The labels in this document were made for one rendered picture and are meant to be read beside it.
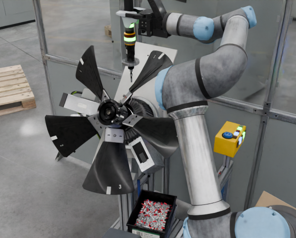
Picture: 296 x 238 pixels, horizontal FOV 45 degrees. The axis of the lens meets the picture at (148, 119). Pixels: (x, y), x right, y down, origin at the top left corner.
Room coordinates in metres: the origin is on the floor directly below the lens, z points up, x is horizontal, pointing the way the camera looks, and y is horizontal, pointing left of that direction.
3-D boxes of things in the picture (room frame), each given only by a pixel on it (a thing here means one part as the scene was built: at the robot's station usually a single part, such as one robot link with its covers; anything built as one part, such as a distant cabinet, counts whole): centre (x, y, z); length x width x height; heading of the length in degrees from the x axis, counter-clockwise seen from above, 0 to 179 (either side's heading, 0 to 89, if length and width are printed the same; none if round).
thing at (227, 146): (1.40, -0.39, 1.02); 0.16 x 0.10 x 0.11; 149
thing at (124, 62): (1.34, 0.07, 1.50); 0.09 x 0.07 x 0.10; 4
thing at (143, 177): (1.59, 0.07, 0.56); 0.19 x 0.04 x 0.04; 149
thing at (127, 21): (1.31, 0.07, 1.64); 0.09 x 0.03 x 0.06; 71
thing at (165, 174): (1.86, -0.12, 0.42); 0.04 x 0.04 x 0.83; 59
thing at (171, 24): (1.24, -0.10, 1.64); 0.08 x 0.05 x 0.08; 149
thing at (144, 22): (1.28, -0.03, 1.63); 0.12 x 0.08 x 0.09; 59
